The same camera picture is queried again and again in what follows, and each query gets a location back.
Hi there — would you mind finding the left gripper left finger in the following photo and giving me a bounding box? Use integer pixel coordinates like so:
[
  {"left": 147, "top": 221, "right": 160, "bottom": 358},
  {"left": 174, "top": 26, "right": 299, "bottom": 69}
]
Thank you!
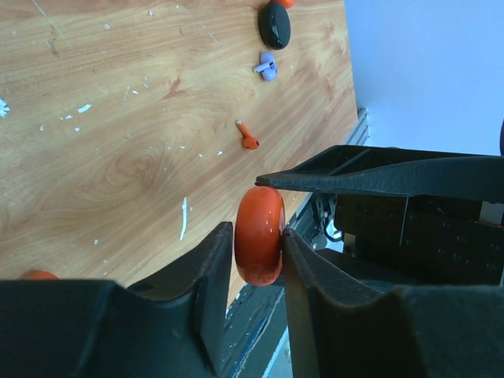
[{"left": 1, "top": 222, "right": 233, "bottom": 377}]

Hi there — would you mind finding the right aluminium rail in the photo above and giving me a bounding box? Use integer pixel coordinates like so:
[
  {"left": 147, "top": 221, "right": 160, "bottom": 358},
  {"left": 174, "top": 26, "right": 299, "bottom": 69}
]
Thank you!
[{"left": 345, "top": 108, "right": 369, "bottom": 146}]

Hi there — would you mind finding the black earbud charging case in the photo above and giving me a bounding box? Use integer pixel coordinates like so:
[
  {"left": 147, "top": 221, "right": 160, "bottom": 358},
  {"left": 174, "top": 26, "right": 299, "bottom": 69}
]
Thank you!
[{"left": 258, "top": 1, "right": 291, "bottom": 50}]

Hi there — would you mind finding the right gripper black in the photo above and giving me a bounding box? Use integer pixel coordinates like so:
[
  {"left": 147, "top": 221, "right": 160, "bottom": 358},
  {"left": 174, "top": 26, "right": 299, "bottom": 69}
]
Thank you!
[{"left": 256, "top": 146, "right": 503, "bottom": 285}]

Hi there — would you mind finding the lilac earbud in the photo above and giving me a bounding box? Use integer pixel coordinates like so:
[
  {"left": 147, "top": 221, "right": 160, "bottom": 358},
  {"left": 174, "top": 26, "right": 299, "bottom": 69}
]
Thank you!
[{"left": 253, "top": 52, "right": 278, "bottom": 82}]

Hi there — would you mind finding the orange earbud charging case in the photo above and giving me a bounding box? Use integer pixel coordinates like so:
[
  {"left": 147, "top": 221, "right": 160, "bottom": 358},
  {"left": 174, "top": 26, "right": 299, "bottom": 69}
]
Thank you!
[{"left": 234, "top": 187, "right": 285, "bottom": 287}]

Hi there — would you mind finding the orange earbud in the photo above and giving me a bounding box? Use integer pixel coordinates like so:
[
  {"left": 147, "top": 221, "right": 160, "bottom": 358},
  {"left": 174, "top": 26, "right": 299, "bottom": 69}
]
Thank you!
[
  {"left": 19, "top": 269, "right": 58, "bottom": 280},
  {"left": 235, "top": 120, "right": 260, "bottom": 150}
]

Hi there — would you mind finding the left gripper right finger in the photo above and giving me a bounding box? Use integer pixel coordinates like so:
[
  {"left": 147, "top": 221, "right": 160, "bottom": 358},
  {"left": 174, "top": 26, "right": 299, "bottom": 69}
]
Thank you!
[{"left": 283, "top": 229, "right": 503, "bottom": 377}]

